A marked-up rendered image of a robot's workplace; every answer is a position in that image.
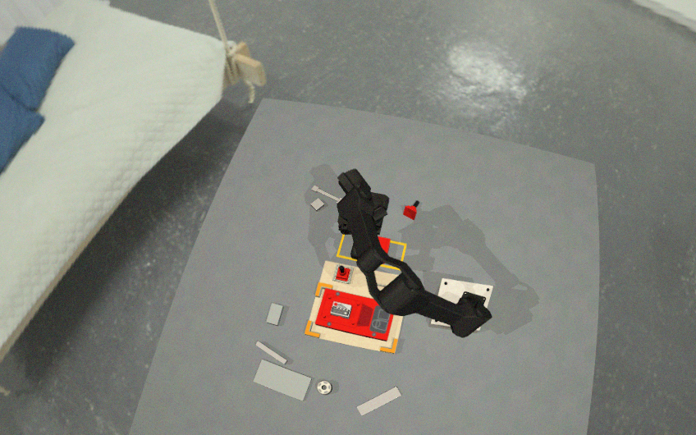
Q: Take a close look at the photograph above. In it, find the light grey flat rectangular panel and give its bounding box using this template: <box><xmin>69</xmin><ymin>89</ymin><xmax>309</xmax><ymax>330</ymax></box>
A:
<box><xmin>253</xmin><ymin>359</ymin><xmax>312</xmax><ymax>401</ymax></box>

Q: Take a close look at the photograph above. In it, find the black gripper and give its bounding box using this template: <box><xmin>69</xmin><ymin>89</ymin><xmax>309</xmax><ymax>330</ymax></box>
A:
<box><xmin>350</xmin><ymin>192</ymin><xmax>390</xmax><ymax>260</ymax></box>

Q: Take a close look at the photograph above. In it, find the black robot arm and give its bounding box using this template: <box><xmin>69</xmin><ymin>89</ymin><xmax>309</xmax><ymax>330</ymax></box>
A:
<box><xmin>337</xmin><ymin>168</ymin><xmax>492</xmax><ymax>338</ymax></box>

